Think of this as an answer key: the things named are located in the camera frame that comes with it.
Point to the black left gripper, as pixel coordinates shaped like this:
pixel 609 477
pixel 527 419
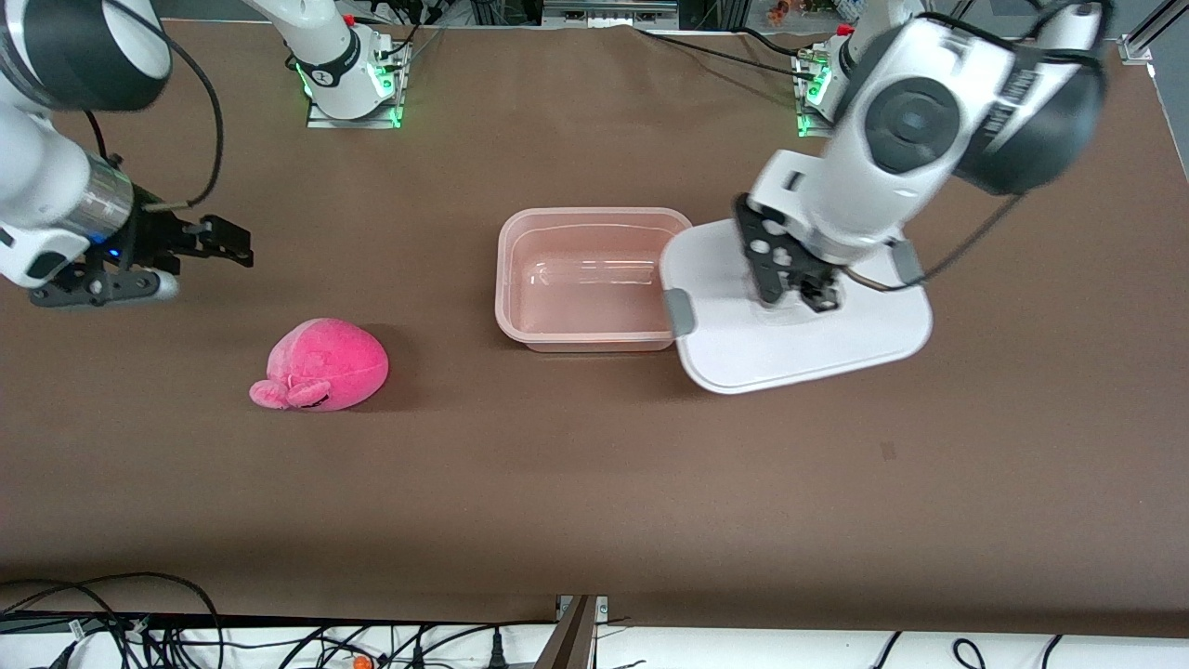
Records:
pixel 821 287

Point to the small orange figure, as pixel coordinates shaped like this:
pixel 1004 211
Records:
pixel 778 11

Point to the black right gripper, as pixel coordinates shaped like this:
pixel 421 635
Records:
pixel 154 234

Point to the black edge strip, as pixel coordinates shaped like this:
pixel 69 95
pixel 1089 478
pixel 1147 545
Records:
pixel 279 621

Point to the brown table mat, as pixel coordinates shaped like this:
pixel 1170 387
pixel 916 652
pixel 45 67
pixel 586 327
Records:
pixel 594 483

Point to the translucent pink plastic box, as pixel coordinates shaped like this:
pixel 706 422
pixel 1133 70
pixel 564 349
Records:
pixel 585 288

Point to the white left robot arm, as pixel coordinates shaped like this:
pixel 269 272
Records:
pixel 892 167

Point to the aluminium profile beam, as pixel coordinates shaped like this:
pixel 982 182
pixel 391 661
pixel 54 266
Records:
pixel 571 643

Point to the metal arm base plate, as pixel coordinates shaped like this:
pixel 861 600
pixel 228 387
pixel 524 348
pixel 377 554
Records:
pixel 804 125
pixel 372 122

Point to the aluminium corner profile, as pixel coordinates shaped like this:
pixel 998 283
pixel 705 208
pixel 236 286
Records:
pixel 1138 46

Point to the black power plug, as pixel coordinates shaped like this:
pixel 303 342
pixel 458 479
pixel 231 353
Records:
pixel 498 650

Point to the pink plush toy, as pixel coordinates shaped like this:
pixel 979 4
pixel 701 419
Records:
pixel 334 358

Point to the aluminium frame rail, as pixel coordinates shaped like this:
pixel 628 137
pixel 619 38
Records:
pixel 608 11

